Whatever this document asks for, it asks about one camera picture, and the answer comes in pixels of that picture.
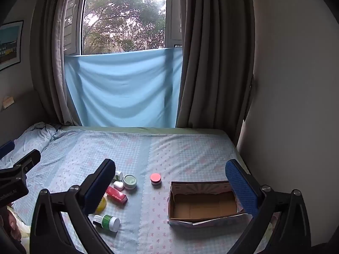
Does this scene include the light blue hanging cloth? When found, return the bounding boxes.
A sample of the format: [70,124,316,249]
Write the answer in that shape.
[64,48,183,128]

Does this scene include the white pill bottle blue label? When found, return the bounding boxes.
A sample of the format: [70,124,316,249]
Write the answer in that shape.
[113,171,124,181]

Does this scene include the grey curtain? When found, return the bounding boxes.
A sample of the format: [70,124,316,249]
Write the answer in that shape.
[176,0,255,143]
[29,0,80,126]

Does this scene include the cardboard box pink outside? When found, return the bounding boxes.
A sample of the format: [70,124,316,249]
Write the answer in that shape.
[168,181,252,228]

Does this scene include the window frame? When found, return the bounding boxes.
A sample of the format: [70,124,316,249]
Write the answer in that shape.
[64,0,182,55]

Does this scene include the yellow adhesive tape roll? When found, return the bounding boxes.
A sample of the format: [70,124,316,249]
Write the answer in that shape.
[95,195,107,214]

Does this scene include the checkered floral bed sheet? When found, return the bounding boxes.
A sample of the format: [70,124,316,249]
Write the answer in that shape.
[1,123,250,253]

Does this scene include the red lid grey jar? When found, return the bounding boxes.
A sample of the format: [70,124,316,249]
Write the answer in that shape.
[150,173,161,186]

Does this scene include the mint green lid jar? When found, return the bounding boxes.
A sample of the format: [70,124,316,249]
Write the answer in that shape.
[123,174,137,190]

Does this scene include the small wall shelf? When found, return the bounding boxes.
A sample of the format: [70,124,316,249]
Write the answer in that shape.
[2,96,14,109]

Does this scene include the framed wall picture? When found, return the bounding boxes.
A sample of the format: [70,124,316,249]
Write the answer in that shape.
[0,20,24,70]

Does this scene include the grey curtain right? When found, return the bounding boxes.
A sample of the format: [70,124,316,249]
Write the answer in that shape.
[176,0,255,143]

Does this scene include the red Marubi carton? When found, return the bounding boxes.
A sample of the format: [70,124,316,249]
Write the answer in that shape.
[106,186,128,204]

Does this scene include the grey curtain left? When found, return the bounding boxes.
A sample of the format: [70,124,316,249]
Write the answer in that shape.
[29,0,80,126]

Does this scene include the white green label jar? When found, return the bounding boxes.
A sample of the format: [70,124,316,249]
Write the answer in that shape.
[93,214,121,233]

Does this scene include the person's left hand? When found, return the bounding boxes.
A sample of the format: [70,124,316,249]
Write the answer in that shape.
[1,206,22,242]

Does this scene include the white earbuds case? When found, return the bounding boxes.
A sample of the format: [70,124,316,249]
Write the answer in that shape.
[113,181,124,192]

